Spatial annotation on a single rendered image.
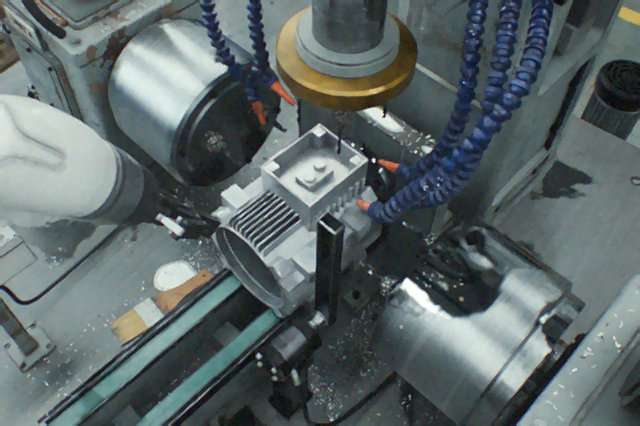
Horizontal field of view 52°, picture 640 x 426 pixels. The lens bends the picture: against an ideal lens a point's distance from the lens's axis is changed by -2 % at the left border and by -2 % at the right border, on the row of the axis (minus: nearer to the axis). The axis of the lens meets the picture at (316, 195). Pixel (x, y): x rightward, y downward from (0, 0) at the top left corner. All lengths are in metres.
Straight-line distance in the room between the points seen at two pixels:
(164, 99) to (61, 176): 0.46
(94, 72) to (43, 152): 0.58
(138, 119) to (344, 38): 0.46
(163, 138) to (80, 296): 0.37
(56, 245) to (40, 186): 0.73
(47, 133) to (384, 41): 0.41
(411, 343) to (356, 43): 0.38
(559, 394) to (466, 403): 0.12
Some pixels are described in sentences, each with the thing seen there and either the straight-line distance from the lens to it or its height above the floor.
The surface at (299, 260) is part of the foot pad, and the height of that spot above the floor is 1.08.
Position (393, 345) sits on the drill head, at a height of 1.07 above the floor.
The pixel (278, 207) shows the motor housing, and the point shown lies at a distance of 0.97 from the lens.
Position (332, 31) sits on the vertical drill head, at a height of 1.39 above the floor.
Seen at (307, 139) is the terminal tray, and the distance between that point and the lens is 1.02.
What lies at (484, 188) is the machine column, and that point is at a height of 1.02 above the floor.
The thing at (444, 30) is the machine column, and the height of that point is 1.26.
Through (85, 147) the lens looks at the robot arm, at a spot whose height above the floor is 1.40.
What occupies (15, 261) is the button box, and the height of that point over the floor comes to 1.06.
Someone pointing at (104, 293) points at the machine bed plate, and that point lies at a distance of 1.30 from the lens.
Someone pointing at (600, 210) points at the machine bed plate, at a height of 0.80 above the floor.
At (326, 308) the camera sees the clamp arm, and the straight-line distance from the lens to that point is 0.94.
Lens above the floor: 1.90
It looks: 54 degrees down
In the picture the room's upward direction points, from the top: 2 degrees clockwise
